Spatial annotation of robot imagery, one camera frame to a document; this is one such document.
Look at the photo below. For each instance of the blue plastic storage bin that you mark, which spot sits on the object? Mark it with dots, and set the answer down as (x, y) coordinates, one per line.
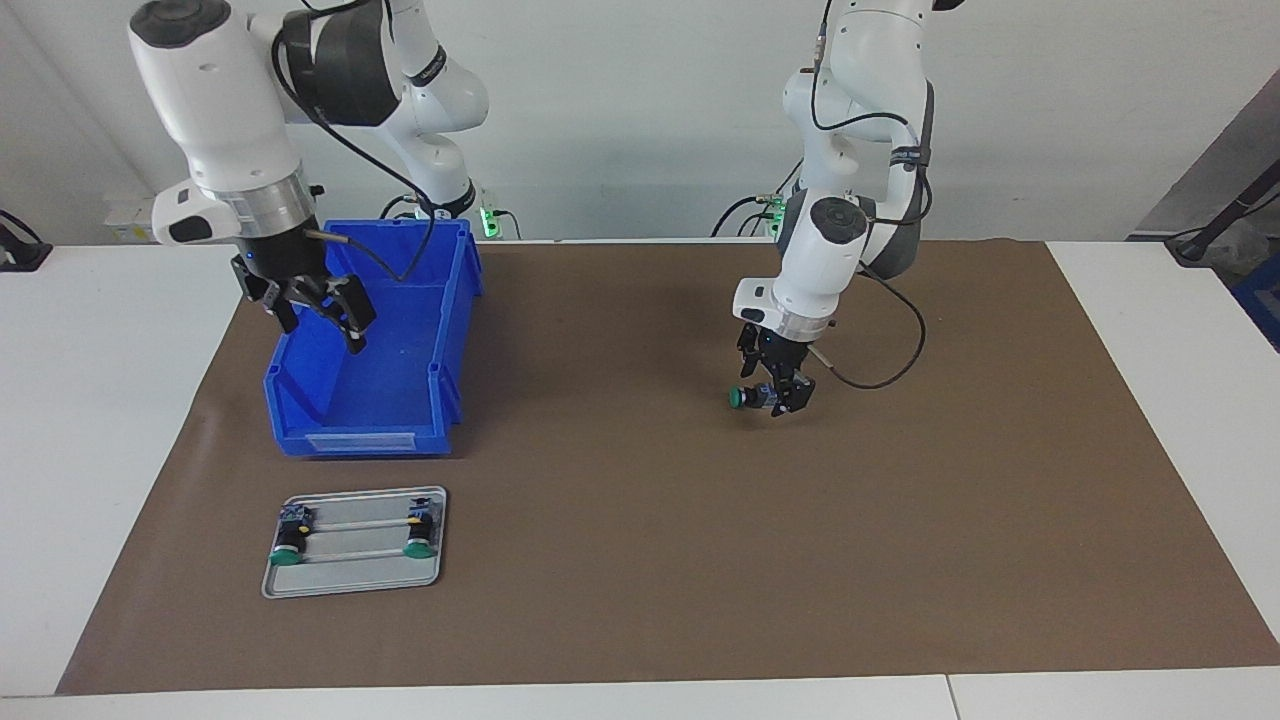
(400, 380)

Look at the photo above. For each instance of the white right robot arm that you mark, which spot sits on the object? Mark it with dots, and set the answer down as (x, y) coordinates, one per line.
(220, 110)

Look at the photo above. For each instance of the green push button switch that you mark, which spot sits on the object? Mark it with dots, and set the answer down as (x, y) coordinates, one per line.
(419, 543)
(738, 398)
(288, 550)

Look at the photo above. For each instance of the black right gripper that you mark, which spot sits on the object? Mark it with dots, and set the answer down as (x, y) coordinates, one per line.
(280, 265)

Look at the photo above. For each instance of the grey metal tray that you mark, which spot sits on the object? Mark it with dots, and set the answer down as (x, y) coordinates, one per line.
(350, 582)

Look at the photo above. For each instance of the white wall socket box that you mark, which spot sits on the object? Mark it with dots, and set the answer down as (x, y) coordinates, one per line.
(130, 225)

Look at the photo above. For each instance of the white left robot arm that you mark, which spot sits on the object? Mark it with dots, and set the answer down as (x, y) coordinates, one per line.
(830, 250)

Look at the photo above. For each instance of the green lit base connector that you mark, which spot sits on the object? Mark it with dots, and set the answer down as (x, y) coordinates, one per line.
(490, 218)
(772, 215)

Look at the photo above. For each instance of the black clamp stand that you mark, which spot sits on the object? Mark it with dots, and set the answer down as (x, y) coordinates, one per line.
(25, 257)

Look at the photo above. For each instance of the blue crate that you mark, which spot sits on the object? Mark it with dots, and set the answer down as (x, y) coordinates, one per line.
(1262, 305)

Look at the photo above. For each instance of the black slanted pole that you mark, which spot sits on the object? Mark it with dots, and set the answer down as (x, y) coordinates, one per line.
(1225, 215)

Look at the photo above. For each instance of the brown table mat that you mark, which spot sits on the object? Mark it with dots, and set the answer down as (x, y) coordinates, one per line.
(700, 550)

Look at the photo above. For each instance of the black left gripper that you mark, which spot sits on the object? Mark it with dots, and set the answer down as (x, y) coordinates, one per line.
(780, 352)

